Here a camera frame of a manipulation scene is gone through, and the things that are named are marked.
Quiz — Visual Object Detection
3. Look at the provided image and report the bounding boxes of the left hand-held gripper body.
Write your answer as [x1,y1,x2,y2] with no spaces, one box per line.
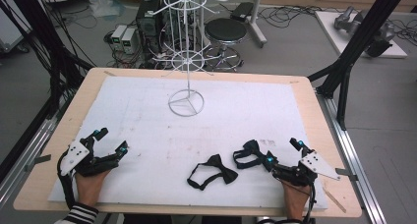
[59,139,114,178]

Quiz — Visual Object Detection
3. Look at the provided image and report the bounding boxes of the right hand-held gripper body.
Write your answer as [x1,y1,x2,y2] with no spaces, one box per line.
[272,150,341,188]

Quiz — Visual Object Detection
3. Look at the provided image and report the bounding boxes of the black bow tie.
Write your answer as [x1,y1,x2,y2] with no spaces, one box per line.
[232,139,271,170]
[186,153,239,192]

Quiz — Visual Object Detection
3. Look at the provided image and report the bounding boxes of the white wire display rack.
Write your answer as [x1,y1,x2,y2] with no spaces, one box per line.
[139,0,231,118]

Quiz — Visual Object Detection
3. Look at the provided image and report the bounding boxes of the person's left hand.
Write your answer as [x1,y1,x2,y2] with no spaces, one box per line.
[76,170,111,205]

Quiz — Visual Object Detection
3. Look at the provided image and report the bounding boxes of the person's right hand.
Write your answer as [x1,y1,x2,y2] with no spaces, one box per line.
[282,183,313,221]

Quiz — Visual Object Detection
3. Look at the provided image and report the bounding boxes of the white foam mat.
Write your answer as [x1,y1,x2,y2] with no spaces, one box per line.
[47,76,328,210]

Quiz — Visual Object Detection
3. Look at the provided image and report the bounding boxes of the grey metal clip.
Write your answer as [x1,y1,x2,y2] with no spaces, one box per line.
[25,153,52,173]
[334,167,359,182]

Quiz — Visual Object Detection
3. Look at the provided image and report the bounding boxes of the thin wooden stick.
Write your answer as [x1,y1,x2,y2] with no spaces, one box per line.
[322,187,347,214]

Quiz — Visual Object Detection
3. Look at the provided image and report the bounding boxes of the grey bench power supply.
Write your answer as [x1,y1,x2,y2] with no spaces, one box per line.
[110,25,128,52]
[121,27,140,55]

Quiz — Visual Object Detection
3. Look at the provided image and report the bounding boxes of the white platform board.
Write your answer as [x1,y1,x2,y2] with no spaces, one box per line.
[314,10,408,59]

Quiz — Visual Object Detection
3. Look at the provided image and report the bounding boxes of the black computer tower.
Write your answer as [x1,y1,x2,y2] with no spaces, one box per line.
[136,0,165,54]

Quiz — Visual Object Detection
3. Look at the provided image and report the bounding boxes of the clear plastic bag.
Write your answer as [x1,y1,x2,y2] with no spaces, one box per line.
[88,0,126,20]

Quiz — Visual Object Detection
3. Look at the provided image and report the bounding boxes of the white floor stand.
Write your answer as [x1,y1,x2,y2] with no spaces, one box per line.
[246,0,268,49]

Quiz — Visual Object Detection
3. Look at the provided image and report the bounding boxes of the black round stool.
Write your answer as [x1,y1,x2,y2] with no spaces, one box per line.
[204,18,248,73]

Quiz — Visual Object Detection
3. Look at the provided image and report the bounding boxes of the white cabinet box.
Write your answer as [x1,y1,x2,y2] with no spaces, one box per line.
[0,6,32,54]

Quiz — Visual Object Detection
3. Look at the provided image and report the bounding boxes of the black box on stand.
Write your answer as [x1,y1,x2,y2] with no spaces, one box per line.
[230,1,255,23]

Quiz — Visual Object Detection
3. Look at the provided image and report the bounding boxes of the left hand-held gripper cable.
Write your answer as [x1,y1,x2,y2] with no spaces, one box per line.
[56,150,77,210]

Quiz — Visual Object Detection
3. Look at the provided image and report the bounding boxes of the hand-held gripper cable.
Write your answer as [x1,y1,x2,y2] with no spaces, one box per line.
[56,150,77,210]
[304,184,318,224]

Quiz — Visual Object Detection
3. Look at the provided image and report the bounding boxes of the right hand-held gripper cable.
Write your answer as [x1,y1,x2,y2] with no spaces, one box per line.
[304,184,318,224]

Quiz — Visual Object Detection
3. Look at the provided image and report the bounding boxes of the aluminium table rail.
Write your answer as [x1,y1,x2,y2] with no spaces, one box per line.
[315,90,388,224]
[0,117,58,205]

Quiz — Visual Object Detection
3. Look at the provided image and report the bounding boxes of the black frame stand with cables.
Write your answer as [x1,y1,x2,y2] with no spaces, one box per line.
[0,0,96,120]

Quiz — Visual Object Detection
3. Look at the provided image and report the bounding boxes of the black metal frame stand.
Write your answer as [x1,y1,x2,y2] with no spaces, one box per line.
[308,0,411,132]

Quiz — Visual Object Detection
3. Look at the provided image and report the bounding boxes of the black floor cables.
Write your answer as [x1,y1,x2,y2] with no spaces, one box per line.
[258,4,332,29]

